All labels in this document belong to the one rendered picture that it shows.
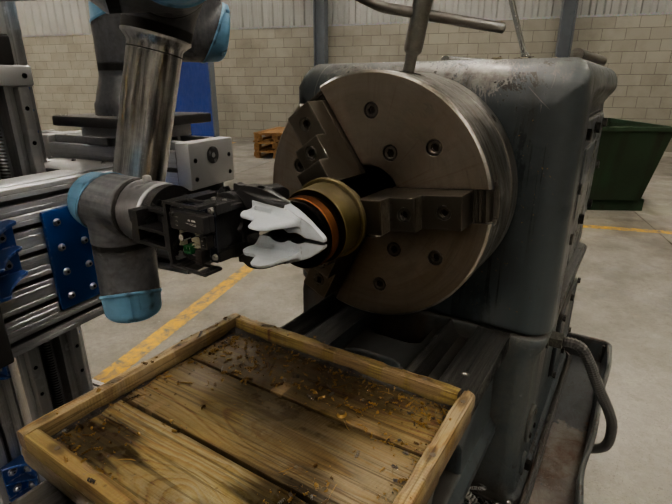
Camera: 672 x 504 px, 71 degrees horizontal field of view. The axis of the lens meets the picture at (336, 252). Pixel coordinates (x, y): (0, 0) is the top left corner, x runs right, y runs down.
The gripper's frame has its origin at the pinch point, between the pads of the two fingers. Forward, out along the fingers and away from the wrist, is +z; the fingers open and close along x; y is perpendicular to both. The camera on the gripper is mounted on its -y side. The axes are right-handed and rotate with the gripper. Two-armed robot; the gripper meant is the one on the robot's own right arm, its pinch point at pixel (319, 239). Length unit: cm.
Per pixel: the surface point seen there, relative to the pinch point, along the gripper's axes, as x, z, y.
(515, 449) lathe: -42, 16, -32
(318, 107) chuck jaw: 11.6, -9.1, -13.2
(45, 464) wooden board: -19.0, -16.3, 21.5
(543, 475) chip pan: -54, 20, -42
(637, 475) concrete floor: -108, 43, -121
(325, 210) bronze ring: 2.4, -0.6, -2.0
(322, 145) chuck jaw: 7.6, -6.3, -9.9
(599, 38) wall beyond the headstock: 94, -86, -1043
